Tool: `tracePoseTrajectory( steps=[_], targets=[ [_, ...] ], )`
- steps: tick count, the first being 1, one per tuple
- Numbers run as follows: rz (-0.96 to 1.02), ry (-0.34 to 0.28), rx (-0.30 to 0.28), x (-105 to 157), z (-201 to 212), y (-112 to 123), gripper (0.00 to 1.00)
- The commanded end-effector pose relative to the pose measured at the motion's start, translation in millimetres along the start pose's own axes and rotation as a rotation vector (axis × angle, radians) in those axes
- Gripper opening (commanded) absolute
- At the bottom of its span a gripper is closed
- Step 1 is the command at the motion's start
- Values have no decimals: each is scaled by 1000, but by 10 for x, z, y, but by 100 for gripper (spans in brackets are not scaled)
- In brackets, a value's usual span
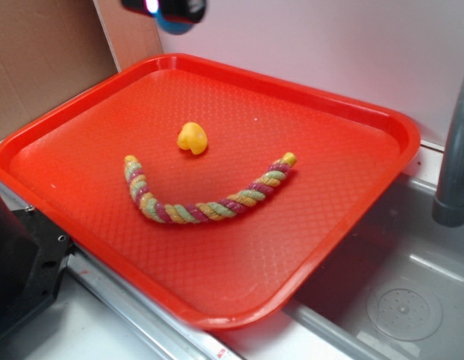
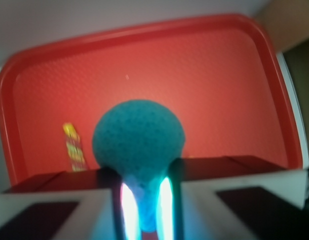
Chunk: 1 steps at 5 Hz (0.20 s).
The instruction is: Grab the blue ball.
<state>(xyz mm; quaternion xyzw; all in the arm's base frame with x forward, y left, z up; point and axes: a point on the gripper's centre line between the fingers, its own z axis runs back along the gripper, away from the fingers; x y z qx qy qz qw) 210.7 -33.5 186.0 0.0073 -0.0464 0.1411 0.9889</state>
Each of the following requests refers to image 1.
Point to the brown cardboard panel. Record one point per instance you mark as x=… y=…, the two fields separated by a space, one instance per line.
x=51 y=51

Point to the red plastic tray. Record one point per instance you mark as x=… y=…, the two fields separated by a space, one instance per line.
x=69 y=164

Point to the grey faucet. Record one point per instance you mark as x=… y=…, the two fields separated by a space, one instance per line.
x=448 y=203

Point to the blue crocheted ball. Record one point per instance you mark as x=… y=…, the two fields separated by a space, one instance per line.
x=173 y=28

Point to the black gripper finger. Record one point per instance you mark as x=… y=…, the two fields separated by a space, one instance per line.
x=178 y=11

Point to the yellow rubber duck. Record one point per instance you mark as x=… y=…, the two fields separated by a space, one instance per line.
x=193 y=138

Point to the grey toy sink basin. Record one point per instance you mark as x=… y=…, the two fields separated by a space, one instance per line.
x=393 y=289

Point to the multicolour twisted rope toy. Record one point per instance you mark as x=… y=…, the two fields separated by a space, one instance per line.
x=204 y=212

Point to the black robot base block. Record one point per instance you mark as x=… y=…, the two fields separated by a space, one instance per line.
x=33 y=255

